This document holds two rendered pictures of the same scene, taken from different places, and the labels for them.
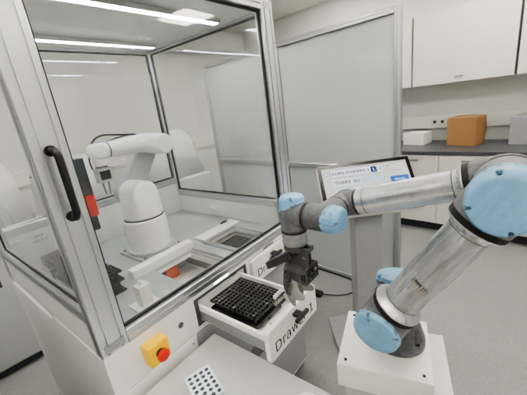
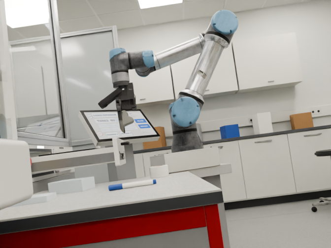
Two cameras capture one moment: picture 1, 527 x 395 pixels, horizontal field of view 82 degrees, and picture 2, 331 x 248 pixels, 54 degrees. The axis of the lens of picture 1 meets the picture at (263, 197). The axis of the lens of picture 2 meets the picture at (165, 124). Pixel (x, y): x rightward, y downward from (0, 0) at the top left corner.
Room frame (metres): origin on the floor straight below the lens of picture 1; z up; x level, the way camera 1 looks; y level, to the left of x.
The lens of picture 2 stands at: (-0.32, 0.74, 0.86)
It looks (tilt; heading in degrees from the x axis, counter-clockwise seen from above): 5 degrees up; 317
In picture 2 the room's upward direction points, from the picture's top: 8 degrees counter-clockwise
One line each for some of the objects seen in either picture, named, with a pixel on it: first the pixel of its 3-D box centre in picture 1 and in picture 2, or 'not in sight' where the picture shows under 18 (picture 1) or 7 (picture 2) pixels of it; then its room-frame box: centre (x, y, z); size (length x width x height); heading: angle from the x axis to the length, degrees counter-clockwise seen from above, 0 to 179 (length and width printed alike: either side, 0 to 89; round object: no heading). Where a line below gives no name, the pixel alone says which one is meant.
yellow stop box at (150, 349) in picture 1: (156, 349); not in sight; (0.79, 0.40, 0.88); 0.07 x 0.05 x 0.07; 140
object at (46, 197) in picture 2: not in sight; (28, 199); (0.62, 0.42, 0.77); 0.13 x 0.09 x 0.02; 51
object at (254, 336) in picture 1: (246, 303); (70, 160); (0.98, 0.12, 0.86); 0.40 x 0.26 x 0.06; 50
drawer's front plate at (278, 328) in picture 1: (292, 319); (119, 151); (0.85, -0.05, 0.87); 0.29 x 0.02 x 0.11; 140
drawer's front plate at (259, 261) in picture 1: (271, 257); (64, 160); (1.29, 0.00, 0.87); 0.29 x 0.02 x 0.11; 140
